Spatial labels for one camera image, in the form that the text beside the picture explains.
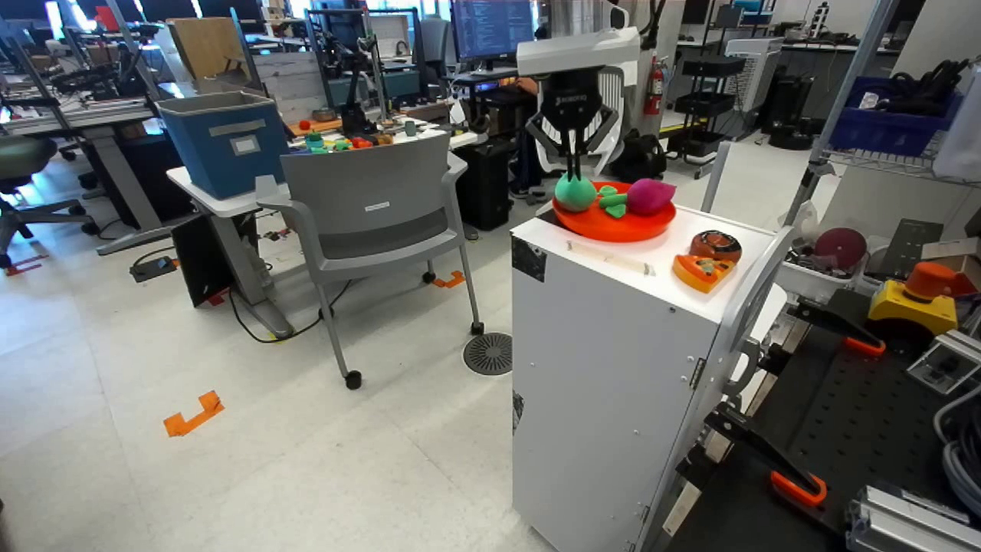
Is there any round green plushie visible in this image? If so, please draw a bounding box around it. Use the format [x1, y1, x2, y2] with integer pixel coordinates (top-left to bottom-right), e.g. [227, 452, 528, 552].
[552, 172, 599, 215]

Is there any black office chair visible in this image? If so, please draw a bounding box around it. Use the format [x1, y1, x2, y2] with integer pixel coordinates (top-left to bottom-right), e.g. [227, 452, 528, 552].
[0, 132, 105, 274]

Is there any white toy kitchen cabinet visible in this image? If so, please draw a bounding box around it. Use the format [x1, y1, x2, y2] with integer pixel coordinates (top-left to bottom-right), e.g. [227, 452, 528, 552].
[507, 197, 800, 552]

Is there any yellow emergency stop button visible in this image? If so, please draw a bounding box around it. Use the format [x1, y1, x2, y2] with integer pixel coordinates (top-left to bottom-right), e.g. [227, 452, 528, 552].
[868, 260, 962, 336]

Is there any aluminium extrusion rail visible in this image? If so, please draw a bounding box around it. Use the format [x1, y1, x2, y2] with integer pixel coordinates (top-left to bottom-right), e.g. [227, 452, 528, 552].
[842, 484, 981, 552]

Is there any grey desk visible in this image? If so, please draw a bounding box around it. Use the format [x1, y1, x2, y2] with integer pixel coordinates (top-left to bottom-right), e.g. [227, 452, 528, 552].
[0, 96, 195, 258]

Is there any grey metal bracket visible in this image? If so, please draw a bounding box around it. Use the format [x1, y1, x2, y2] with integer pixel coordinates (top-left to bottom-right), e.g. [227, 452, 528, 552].
[884, 215, 948, 279]

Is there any black orange clamp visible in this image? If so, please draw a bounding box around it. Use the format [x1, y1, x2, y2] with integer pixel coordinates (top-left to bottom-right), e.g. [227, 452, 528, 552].
[702, 402, 831, 516]
[792, 294, 889, 363]

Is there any white desk with toys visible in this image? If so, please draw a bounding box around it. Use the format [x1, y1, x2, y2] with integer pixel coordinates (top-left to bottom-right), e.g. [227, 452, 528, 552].
[163, 125, 486, 340]

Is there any toy chocolate donut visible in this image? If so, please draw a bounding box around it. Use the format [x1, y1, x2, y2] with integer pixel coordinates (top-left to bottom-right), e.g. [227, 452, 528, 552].
[686, 227, 746, 266]

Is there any black floor power strip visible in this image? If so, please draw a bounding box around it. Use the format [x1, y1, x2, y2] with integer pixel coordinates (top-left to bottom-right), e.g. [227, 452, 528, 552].
[129, 252, 182, 285]

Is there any black stand on desk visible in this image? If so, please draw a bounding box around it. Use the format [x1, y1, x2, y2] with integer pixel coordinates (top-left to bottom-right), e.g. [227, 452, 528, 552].
[303, 10, 385, 140]

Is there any black box under desk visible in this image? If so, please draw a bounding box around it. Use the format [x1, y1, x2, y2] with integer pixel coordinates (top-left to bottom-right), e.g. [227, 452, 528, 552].
[169, 213, 237, 310]

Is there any blue plastic crate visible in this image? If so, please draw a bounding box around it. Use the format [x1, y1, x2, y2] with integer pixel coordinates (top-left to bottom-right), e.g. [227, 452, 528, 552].
[829, 71, 962, 157]

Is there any orange floor bracket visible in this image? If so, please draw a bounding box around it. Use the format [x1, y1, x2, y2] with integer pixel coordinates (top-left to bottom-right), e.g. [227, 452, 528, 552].
[160, 385, 227, 443]

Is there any computer monitor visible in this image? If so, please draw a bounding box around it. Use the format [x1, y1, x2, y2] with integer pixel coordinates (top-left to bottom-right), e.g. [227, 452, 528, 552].
[447, 0, 536, 67]

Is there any magenta plushie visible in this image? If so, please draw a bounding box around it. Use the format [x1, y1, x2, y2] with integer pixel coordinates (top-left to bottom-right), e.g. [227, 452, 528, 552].
[621, 177, 676, 217]

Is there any grey metal pole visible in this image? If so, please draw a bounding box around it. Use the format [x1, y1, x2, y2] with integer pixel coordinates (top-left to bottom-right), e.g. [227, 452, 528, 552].
[777, 0, 902, 227]

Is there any black computer tower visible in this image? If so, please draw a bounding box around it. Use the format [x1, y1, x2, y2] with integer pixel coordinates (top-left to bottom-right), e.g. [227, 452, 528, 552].
[453, 135, 514, 233]

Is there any dark round toy disc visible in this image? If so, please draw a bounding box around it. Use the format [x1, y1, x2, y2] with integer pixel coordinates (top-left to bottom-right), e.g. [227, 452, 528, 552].
[808, 223, 871, 279]

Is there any grey plastic chair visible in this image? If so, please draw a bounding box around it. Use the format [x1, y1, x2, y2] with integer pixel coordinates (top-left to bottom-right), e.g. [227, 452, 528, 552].
[252, 132, 486, 394]

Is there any red fire extinguisher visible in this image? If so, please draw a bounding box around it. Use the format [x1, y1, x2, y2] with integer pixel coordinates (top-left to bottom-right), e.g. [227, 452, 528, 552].
[640, 52, 669, 120]

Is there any small green plush leaf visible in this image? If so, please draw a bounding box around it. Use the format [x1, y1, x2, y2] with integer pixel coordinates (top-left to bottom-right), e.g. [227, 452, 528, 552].
[599, 184, 628, 222]

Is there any dark round floor base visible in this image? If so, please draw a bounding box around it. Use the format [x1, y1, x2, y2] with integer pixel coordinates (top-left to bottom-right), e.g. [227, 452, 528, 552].
[461, 330, 514, 376]

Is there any cardboard box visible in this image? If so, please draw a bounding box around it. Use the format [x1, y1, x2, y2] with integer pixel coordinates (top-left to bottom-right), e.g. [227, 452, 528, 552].
[166, 15, 254, 99]

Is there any orange plate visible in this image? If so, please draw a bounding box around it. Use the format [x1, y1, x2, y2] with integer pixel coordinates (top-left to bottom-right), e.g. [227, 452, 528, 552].
[548, 177, 679, 244]

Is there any toy orange pizza slice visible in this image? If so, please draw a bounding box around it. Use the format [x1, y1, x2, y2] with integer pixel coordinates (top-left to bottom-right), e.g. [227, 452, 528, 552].
[669, 252, 742, 299]

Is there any black cable coil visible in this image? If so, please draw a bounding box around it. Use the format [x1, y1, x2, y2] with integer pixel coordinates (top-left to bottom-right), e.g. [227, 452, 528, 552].
[932, 384, 981, 516]

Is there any black backpack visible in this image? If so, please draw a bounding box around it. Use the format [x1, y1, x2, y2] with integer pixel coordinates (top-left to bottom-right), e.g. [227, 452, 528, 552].
[608, 130, 669, 188]

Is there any blue storage bin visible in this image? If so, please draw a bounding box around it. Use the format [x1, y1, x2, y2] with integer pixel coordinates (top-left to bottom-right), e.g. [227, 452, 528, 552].
[152, 90, 292, 202]

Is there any black equipment cart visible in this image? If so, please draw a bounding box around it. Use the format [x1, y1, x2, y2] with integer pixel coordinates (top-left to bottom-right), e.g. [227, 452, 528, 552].
[669, 39, 762, 166]

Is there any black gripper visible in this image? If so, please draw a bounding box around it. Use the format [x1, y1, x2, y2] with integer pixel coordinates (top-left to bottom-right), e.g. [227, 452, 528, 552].
[523, 64, 621, 184]

